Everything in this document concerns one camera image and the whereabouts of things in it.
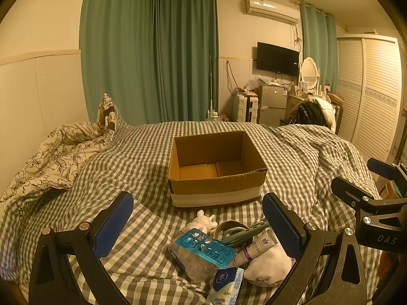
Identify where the blue blister pack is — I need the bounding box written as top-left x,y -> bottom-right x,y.
175,229 -> 236,268

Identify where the white garment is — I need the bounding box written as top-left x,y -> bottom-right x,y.
313,97 -> 337,131

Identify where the white air conditioner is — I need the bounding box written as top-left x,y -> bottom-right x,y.
244,0 -> 301,25

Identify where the light green curtain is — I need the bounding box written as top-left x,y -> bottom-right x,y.
300,2 -> 338,93

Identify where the white louvered wardrobe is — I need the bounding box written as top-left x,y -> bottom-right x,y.
335,35 -> 405,166

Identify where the black clothing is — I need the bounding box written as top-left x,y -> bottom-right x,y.
288,100 -> 328,128

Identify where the cardboard box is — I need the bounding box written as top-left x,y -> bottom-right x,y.
168,130 -> 268,209

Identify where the white suitcase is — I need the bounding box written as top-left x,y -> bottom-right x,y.
232,94 -> 260,124

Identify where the black wall television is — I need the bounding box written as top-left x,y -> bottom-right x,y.
256,42 -> 300,77

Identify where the dark green curtain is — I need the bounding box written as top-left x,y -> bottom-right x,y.
152,0 -> 220,124
81,0 -> 157,125

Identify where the clear plastic packet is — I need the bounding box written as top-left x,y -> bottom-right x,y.
168,238 -> 223,284

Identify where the floral duvet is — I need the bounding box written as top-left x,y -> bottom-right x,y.
0,121 -> 128,204

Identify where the tape roll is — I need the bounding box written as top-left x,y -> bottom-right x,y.
214,221 -> 250,239

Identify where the white sock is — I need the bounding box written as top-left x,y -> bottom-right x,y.
245,245 -> 293,288

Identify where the white mop pole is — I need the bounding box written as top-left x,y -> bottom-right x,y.
208,55 -> 213,120

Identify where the silver small fridge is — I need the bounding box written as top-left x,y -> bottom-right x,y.
258,84 -> 288,124

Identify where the wall cable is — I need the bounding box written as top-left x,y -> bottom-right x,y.
225,60 -> 243,93

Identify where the white oval mirror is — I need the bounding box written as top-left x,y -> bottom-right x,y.
300,57 -> 320,91

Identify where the white plush toy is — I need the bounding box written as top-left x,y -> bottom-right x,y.
186,210 -> 218,233

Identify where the grey green handled tool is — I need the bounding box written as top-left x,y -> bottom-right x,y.
223,218 -> 271,247

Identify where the blue white tissue packet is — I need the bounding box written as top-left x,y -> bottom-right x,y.
207,267 -> 245,305

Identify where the brown patterned pillow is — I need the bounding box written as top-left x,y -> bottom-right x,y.
97,93 -> 125,131

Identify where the dark dressing table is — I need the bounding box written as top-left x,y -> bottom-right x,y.
280,93 -> 306,126

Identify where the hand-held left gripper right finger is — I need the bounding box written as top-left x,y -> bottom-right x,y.
263,192 -> 372,305

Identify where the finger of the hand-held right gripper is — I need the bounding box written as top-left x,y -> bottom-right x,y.
331,176 -> 376,211
367,158 -> 407,197

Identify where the grey checked bed sheet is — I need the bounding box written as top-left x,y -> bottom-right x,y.
0,121 -> 384,305

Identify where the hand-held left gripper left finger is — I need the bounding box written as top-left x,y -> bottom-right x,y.
28,191 -> 134,305

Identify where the white cream tube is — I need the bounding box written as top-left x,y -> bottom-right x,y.
230,231 -> 278,267

